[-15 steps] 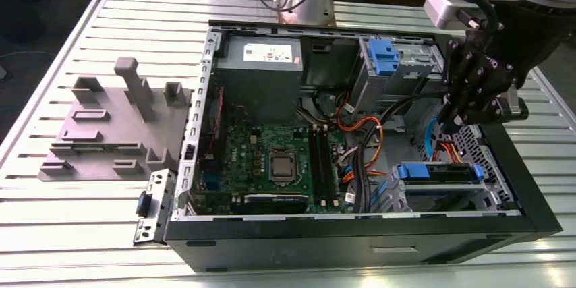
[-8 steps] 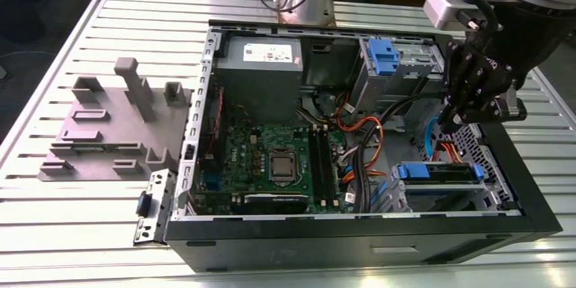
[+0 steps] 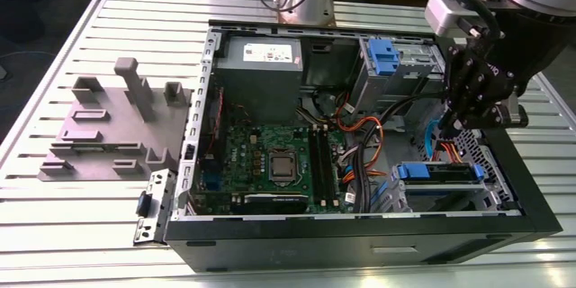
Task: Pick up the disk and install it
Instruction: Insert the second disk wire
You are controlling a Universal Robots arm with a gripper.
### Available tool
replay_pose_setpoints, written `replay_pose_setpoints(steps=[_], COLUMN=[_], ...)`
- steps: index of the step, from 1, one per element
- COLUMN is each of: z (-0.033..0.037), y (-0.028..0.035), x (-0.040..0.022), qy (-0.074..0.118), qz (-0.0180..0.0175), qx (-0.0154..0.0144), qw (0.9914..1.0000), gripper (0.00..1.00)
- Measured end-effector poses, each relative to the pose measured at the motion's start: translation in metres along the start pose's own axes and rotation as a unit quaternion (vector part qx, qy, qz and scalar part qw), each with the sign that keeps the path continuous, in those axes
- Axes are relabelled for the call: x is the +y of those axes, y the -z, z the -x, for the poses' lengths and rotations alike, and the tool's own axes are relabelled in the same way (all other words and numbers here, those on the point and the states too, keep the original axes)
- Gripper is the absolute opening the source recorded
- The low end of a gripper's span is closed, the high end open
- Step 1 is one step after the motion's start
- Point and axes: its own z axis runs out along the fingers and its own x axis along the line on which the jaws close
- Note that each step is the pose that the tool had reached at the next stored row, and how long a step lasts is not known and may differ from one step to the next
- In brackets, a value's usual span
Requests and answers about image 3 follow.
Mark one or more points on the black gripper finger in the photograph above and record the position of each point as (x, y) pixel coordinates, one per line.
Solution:
(495, 116)
(462, 82)

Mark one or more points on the hard disk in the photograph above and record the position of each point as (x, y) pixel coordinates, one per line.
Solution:
(414, 170)

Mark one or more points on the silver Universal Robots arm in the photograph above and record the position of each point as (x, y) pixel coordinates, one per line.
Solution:
(306, 8)

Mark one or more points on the metal disk bay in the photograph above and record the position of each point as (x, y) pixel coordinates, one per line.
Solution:
(446, 187)

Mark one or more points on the blue drive latch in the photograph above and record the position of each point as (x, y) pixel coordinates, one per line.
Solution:
(383, 58)

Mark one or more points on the grey metal drive cage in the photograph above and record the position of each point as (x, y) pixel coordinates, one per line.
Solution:
(374, 95)

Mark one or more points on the black RAM slot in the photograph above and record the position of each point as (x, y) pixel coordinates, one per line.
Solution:
(318, 166)
(330, 166)

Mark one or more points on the green motherboard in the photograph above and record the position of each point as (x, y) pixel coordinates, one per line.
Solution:
(288, 136)

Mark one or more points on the CPU socket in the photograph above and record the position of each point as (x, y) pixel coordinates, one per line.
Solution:
(283, 152)

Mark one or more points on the grey power supply unit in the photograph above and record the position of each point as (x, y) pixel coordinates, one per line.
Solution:
(256, 92)

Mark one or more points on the silver CPU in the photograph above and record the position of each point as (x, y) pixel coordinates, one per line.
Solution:
(283, 166)

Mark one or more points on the black open PC case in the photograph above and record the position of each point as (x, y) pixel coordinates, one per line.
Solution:
(315, 240)

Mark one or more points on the black graphics card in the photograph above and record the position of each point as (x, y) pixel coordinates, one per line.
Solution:
(275, 202)

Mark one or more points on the grey parts rack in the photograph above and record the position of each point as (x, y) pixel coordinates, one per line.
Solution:
(116, 126)

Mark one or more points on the green RAM stick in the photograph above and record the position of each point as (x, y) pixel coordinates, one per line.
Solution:
(96, 149)

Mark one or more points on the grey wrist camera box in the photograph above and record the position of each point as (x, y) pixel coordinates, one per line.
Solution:
(446, 11)

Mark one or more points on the grey metal slot bracket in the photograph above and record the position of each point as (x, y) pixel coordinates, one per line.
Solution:
(159, 180)

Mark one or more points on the black blue bracket knob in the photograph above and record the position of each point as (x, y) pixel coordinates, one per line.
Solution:
(144, 203)

